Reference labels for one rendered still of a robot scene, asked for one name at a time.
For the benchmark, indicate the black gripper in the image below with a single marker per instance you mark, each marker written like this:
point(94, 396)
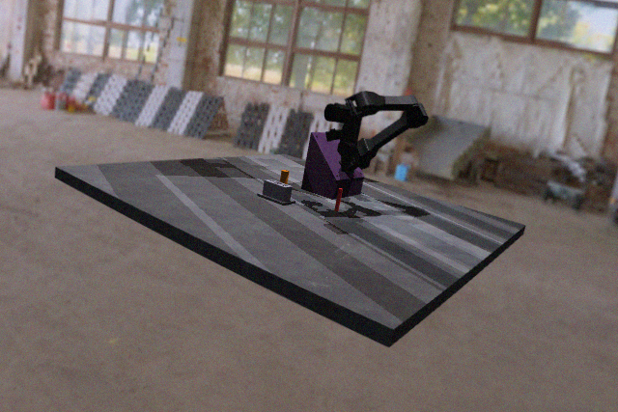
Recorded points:
point(348, 148)

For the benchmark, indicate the dark red peg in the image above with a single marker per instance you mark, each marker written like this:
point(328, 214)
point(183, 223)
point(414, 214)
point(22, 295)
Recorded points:
point(338, 199)

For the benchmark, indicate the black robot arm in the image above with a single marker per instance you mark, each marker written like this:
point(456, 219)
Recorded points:
point(369, 103)

